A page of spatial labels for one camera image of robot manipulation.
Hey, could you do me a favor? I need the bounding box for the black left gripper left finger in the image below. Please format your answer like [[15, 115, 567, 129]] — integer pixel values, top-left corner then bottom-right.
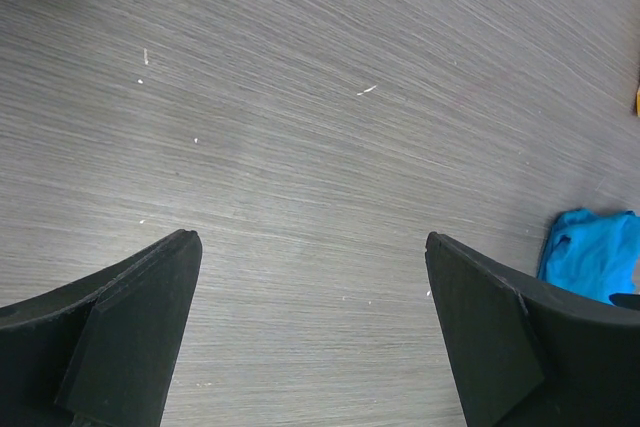
[[1, 230, 202, 426]]

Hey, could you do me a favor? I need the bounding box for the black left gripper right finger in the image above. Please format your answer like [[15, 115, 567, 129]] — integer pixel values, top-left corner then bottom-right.
[[425, 232, 639, 426]]

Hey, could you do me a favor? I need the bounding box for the blue t-shirt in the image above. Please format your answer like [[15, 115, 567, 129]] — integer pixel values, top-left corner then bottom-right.
[[537, 209, 639, 304]]

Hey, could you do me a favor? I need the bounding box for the orange checkered cloth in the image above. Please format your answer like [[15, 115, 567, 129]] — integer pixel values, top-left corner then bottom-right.
[[635, 83, 640, 117]]

